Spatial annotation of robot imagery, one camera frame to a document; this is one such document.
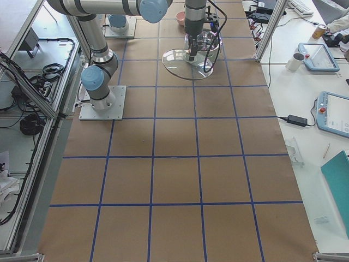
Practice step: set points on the small black power brick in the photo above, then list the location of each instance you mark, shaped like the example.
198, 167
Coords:
296, 120

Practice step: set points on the blue teach pendant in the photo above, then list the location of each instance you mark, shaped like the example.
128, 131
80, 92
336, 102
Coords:
332, 113
318, 57

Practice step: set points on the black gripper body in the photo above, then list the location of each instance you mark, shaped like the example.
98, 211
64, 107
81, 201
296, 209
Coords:
191, 29

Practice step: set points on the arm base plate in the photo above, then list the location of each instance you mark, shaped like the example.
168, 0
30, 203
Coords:
110, 108
127, 31

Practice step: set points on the white mug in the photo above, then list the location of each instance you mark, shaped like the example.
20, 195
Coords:
295, 61

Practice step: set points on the lower blue teach pendant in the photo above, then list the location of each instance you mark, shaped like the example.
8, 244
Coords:
332, 113

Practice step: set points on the clear acrylic holder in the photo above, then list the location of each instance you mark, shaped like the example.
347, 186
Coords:
294, 152

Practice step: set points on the upper blue teach pendant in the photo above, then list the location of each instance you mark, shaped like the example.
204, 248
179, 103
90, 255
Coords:
318, 57

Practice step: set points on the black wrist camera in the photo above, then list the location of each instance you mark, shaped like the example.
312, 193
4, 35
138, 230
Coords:
213, 20

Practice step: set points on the pink bowl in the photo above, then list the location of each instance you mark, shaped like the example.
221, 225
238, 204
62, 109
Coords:
180, 17

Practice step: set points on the pale green cooking pot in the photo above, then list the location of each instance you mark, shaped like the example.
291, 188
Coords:
204, 40

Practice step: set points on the glass pot lid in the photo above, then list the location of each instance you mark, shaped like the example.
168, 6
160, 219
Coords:
177, 62

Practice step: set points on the teal folder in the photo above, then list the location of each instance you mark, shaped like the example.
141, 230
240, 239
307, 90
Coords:
335, 172

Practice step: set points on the yellow can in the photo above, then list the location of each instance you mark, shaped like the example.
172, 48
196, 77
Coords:
319, 32

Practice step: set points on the aluminium frame post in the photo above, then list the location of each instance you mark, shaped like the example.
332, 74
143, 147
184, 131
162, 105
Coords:
273, 22

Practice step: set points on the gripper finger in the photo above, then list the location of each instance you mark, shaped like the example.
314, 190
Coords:
193, 44
191, 55

